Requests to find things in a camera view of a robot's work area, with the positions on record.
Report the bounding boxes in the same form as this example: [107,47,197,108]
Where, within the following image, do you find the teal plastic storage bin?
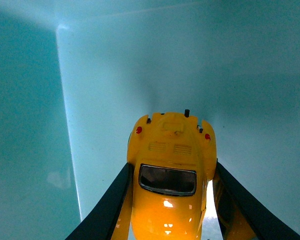
[0,0,300,240]

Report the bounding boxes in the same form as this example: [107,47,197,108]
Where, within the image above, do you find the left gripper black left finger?
[67,163,134,240]

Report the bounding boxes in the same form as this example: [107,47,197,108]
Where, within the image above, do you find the yellow beetle toy car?
[112,110,217,240]

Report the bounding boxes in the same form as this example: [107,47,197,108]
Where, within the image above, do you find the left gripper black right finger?
[212,162,300,240]

